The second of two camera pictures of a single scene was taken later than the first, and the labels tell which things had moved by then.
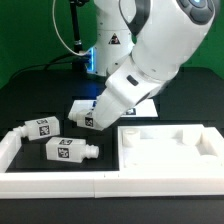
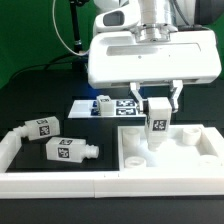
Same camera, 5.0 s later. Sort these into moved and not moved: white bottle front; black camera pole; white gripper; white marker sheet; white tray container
Moved: white gripper
Not moved: white marker sheet; white tray container; black camera pole; white bottle front
